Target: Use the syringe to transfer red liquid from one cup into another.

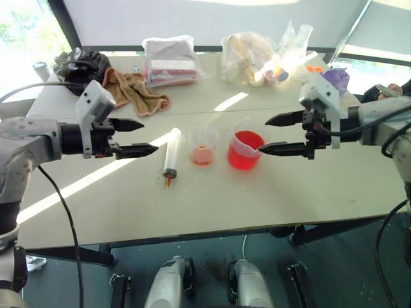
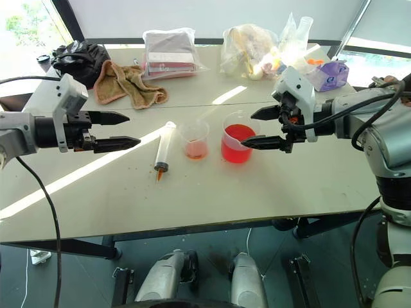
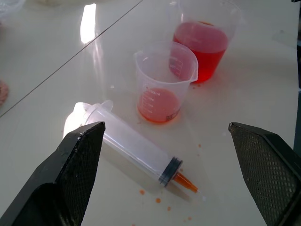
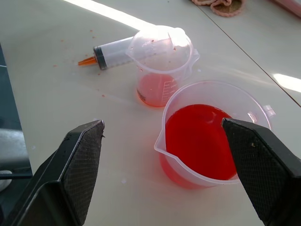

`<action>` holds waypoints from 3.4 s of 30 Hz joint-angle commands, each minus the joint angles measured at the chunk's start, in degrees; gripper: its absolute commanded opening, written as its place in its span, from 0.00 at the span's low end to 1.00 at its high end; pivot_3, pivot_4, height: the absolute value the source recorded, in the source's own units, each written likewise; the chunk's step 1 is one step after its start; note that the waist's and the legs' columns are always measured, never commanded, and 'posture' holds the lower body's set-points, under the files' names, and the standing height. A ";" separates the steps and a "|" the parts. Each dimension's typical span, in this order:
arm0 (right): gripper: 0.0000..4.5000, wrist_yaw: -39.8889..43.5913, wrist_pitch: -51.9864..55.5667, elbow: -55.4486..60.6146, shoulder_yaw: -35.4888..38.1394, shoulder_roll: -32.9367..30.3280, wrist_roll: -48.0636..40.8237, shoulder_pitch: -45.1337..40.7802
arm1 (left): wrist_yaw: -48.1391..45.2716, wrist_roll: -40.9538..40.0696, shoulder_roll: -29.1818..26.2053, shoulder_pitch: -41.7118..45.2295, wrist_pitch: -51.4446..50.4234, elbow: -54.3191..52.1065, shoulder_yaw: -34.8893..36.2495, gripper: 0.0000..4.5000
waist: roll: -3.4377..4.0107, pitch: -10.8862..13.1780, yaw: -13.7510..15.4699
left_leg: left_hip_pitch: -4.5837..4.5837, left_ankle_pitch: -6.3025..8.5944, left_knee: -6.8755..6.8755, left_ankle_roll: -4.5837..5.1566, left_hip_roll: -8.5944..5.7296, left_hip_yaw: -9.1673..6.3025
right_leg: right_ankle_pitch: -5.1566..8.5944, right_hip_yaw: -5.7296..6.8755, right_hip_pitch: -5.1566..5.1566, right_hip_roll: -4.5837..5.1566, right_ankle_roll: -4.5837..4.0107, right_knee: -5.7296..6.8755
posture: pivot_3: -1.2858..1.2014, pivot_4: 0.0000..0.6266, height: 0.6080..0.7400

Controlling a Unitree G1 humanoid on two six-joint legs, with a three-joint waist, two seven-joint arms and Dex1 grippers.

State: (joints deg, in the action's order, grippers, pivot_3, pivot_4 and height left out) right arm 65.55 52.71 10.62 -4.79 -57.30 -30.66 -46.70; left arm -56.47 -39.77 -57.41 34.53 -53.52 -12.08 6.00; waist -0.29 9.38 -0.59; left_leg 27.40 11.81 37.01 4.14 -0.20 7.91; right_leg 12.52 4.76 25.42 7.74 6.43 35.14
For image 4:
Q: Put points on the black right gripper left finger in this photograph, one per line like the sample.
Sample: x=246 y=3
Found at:
x=70 y=174

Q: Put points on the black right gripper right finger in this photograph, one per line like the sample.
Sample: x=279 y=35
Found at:
x=265 y=169

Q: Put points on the large beaker with red liquid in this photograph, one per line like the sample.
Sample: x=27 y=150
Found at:
x=200 y=141

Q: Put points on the clear syringe with orange tip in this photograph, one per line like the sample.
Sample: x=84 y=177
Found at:
x=113 y=55

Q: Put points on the small clear measuring beaker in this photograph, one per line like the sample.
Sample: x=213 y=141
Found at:
x=162 y=68

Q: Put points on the pink knitted coaster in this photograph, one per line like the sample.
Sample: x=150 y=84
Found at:
x=225 y=7

